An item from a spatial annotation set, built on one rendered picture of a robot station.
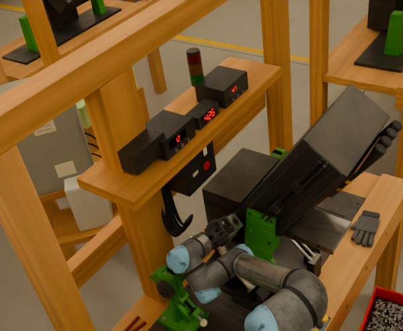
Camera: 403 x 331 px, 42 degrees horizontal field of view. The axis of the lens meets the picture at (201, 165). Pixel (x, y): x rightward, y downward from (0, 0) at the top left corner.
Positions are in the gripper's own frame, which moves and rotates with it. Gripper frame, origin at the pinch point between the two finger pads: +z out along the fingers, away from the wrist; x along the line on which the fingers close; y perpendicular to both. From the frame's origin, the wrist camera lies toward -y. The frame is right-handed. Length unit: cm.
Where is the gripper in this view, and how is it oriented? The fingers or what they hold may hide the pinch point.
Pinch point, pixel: (231, 224)
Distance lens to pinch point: 187.0
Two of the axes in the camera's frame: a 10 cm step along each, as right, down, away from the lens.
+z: 5.7, -2.7, 7.8
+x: -5.8, -8.0, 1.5
